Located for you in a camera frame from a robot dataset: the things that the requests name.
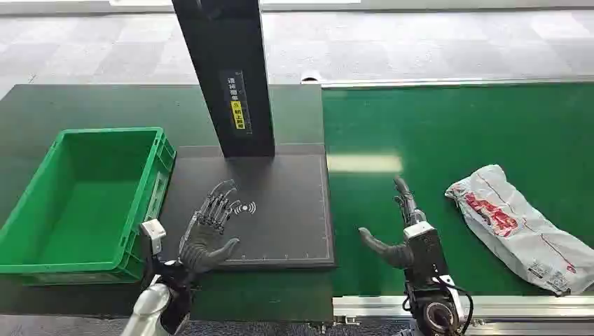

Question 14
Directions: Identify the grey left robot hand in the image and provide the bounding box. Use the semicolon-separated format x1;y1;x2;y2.
178;179;243;275

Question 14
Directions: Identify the black scanner post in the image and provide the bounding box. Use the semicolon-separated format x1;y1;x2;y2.
171;0;277;159

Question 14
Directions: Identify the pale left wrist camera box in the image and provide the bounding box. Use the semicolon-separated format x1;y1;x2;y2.
138;218;167;256

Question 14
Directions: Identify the green plastic crate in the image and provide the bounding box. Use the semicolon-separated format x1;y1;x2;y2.
0;127;177;286

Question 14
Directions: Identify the yellow and black post label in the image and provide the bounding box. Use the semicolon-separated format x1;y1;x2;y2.
219;69;254;136

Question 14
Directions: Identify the grey parcel bag red print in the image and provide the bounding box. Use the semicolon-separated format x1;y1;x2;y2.
444;164;594;297

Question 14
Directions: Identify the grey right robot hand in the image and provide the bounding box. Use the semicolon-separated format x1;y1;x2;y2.
357;175;450;282

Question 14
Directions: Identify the green conveyor belt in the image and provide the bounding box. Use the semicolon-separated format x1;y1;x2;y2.
322;83;594;298

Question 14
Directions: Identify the aluminium conveyor frame rail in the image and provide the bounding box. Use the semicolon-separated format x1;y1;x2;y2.
301;70;594;90
332;293;594;336

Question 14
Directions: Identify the black scanner base plate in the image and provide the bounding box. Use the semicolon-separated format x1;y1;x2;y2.
158;153;336;270

